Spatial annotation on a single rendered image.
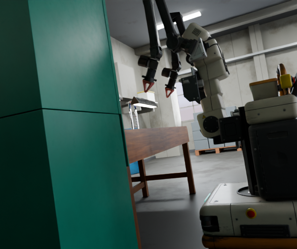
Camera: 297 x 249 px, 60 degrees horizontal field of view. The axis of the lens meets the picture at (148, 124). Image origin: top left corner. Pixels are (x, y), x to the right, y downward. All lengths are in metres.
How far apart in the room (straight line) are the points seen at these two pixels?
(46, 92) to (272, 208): 1.18
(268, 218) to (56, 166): 1.07
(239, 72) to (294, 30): 1.82
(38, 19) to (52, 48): 0.09
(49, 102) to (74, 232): 0.42
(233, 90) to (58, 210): 7.82
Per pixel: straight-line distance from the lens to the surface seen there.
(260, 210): 1.49
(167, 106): 8.04
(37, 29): 0.93
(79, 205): 0.93
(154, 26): 1.71
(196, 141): 7.22
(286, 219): 1.50
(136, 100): 2.50
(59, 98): 0.91
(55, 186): 0.84
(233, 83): 8.43
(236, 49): 8.62
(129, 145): 1.42
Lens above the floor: 0.71
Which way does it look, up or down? 3 degrees up
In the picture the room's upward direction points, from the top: 9 degrees counter-clockwise
